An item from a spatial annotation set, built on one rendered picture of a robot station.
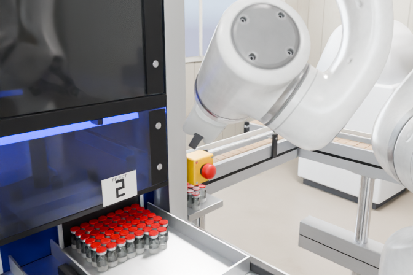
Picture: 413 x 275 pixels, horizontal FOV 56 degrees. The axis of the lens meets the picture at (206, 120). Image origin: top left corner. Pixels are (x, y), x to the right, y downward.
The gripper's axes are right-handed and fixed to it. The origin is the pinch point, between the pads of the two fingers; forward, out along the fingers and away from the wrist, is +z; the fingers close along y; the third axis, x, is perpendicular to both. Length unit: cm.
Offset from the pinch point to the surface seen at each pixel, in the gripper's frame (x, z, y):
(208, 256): 15.7, 25.6, 18.5
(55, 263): -11.7, 29.1, 35.2
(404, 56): 107, 178, -170
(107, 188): -10.1, 24.4, 16.9
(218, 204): 16, 49, 6
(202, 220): 17, 69, 10
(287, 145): 34, 80, -31
